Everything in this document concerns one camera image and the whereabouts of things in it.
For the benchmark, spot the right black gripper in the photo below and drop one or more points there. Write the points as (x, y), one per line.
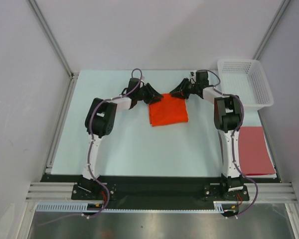
(177, 92)

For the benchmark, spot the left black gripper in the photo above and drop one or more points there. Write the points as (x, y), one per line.
(151, 92)

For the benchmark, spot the orange t shirt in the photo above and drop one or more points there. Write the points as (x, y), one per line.
(169, 110)

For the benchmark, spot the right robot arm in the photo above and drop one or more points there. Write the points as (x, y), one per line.
(228, 118)

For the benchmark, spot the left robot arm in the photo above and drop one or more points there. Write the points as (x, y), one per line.
(100, 119)

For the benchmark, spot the white plastic basket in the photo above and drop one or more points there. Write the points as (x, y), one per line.
(248, 80)

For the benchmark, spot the folded pink t shirt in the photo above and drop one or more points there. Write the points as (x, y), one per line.
(249, 153)

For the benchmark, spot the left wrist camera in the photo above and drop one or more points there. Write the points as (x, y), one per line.
(134, 84)

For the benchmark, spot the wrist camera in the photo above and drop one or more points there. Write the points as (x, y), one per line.
(134, 84)
(200, 78)

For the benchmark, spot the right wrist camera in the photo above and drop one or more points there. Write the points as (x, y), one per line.
(200, 78)

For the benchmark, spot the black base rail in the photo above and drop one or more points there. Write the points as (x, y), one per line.
(158, 193)

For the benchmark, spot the aluminium frame bar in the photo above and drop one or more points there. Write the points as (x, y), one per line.
(63, 192)

